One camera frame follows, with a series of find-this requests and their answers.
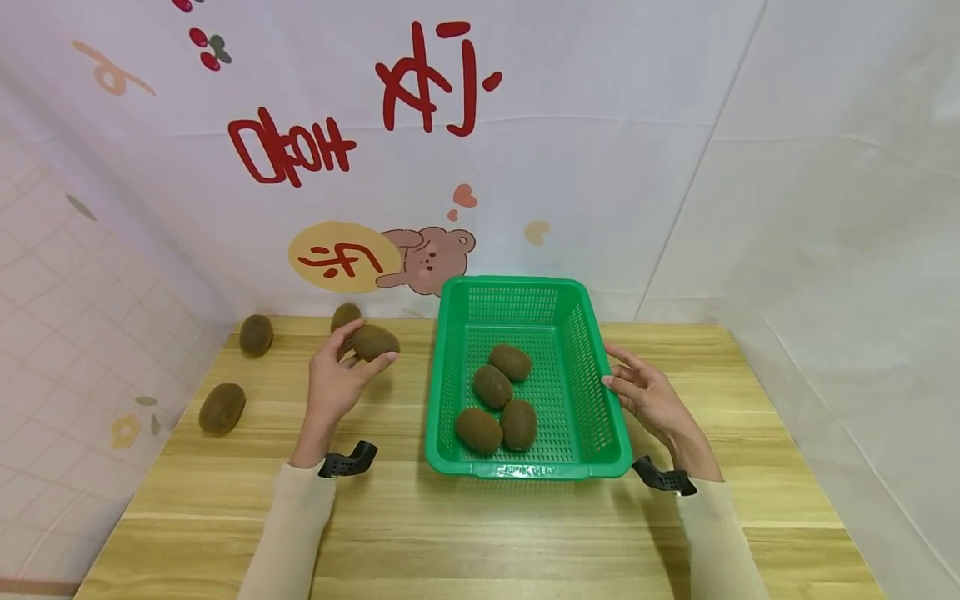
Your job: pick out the person's left hand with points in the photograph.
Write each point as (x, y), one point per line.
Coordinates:
(331, 387)

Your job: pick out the person's right thumb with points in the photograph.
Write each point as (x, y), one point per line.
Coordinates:
(619, 386)

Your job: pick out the green plastic basket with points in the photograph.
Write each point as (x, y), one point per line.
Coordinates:
(596, 417)

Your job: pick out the person's right hand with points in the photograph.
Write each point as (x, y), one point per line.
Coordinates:
(656, 400)

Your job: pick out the black wrist band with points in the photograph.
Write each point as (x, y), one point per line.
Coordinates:
(346, 462)
(664, 478)

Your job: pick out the person's left index finger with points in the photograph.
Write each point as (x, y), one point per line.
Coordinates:
(343, 332)

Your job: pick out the person's right index finger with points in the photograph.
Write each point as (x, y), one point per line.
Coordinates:
(628, 356)

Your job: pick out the person's left thumb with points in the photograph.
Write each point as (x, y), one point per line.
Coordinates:
(375, 369)

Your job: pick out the person's right forearm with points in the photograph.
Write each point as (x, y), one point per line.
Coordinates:
(720, 537)

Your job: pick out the person's left forearm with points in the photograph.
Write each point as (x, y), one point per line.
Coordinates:
(289, 533)

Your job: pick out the brown kiwi fruit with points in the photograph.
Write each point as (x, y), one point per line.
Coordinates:
(256, 335)
(376, 342)
(222, 408)
(492, 387)
(511, 362)
(478, 431)
(344, 314)
(519, 424)

